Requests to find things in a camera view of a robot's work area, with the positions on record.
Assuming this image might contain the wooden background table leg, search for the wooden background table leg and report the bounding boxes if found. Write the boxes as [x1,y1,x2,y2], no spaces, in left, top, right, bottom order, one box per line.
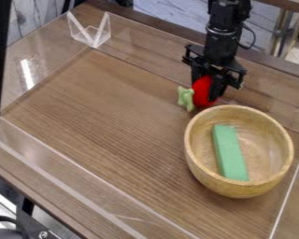
[269,9,299,59]

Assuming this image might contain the light wooden bowl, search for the light wooden bowl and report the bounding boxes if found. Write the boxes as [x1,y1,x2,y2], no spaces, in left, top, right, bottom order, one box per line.
[184,105,293,199]

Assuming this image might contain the red plush fruit green stem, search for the red plush fruit green stem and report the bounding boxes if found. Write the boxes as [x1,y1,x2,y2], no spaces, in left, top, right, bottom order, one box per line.
[177,76,214,112]

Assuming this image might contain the clear acrylic tray wall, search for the clear acrylic tray wall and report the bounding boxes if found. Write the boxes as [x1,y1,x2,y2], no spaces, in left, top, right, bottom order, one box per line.
[0,105,198,239]

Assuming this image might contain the black metal table frame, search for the black metal table frame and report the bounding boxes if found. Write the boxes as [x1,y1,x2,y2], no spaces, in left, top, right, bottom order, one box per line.
[0,185,61,239]

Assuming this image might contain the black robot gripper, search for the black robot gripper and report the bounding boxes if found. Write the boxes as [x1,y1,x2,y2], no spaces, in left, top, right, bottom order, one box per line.
[181,44,247,101]

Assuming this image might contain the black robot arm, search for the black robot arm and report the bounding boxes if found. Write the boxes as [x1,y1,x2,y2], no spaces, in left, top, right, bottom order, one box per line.
[181,0,255,102]

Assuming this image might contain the green rectangular block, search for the green rectangular block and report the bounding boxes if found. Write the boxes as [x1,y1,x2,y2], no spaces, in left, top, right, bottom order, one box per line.
[212,124,249,181]

